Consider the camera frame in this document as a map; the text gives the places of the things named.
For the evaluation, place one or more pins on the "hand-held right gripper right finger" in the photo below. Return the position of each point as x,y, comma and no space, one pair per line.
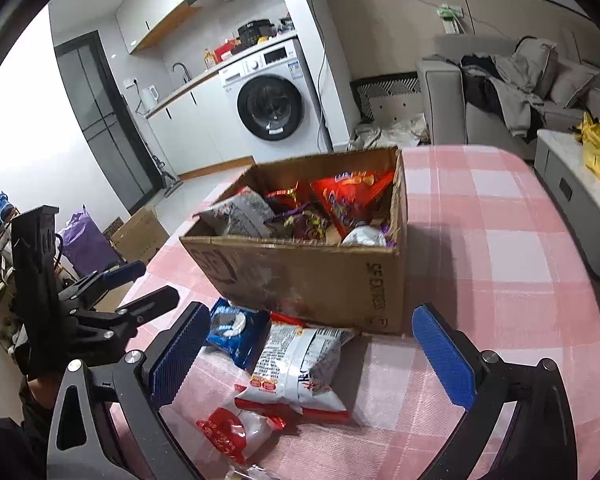
445,355

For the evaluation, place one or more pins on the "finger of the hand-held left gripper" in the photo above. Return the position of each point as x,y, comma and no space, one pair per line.
125,270
152,302

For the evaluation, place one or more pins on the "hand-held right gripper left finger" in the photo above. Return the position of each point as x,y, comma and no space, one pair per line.
177,355

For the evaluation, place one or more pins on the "blue cookie packet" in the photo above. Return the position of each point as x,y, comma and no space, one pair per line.
235,332

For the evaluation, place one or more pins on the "small red snack packet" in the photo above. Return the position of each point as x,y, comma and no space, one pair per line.
225,430

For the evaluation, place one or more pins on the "silver snack bag red edges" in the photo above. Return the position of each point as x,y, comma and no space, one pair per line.
300,365

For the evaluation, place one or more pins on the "dark grey snack packet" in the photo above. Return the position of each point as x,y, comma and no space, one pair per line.
245,215

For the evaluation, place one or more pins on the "clear snack packet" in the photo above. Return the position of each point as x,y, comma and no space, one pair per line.
250,474

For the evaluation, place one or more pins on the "silver white snack packet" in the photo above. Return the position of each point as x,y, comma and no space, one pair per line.
365,236

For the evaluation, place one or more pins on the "brown cardboard box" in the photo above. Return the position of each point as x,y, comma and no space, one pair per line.
305,280

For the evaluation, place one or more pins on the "red barcode snack packet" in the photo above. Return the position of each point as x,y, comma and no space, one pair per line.
282,194

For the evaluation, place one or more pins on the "purple yellow snack packet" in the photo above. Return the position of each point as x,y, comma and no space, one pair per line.
305,225

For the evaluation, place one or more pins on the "large red chip bag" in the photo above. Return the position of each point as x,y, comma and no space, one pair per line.
350,195

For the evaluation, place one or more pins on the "person's left hand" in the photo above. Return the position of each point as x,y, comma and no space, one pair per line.
42,390

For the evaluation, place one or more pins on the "printed cardboard floor box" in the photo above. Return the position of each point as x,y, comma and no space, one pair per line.
140,237

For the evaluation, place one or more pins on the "purple bag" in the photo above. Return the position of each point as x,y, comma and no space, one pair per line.
87,245

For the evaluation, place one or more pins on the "pink plaid tablecloth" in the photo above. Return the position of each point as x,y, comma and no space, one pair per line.
480,260

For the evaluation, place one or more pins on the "floor mop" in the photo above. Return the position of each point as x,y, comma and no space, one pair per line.
167,177

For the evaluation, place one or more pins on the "dark glass door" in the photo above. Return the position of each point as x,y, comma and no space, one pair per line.
105,125

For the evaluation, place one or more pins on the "white kitchen counter cabinet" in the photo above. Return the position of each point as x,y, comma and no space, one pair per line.
195,125

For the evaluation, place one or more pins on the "white electric kettle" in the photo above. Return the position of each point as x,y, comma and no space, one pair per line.
149,97

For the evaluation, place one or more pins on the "grey coffee table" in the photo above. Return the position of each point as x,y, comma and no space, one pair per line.
570,200

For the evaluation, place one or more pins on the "kitchen faucet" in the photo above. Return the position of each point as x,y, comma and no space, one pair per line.
182,71

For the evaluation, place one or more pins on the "white washing machine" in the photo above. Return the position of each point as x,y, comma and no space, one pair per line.
270,105

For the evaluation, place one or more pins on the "yellow bottle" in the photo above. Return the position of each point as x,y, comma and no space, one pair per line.
209,60

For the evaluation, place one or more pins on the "white cloth pile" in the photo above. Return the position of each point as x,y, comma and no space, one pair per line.
390,132

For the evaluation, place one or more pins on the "red container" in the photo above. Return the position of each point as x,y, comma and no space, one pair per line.
226,51

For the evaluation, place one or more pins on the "grey sofa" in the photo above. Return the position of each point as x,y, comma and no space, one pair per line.
445,105

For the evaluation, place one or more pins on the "white upper kitchen cabinets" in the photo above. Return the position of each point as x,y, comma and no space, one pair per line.
150,15

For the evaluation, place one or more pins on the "black white patterned basket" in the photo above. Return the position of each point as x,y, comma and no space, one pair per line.
385,95

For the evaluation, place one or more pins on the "dark clothes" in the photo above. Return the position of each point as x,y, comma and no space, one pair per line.
480,85

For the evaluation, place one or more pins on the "grey jacket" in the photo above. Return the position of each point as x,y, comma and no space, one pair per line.
520,85

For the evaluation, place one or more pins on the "grey cushion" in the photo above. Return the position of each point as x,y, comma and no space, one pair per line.
572,82

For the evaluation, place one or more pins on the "wall power strip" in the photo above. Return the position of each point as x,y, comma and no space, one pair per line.
450,17

